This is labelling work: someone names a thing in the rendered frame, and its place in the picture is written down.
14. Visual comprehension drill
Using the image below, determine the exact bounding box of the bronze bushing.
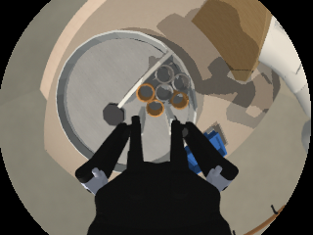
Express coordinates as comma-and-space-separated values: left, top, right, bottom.
136, 83, 155, 103
169, 90, 189, 110
147, 96, 164, 118

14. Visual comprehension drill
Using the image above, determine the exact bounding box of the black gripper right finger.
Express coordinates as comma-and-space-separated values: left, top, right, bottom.
165, 106, 239, 199

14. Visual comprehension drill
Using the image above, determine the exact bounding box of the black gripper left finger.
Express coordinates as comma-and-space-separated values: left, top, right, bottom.
75, 107, 147, 200

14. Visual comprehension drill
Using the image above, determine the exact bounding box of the grey metal bushing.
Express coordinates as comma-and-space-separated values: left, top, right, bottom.
155, 83, 174, 102
169, 73, 191, 92
155, 65, 174, 84

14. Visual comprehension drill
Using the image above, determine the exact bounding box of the blue open crate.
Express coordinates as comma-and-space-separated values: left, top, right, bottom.
185, 127, 227, 174

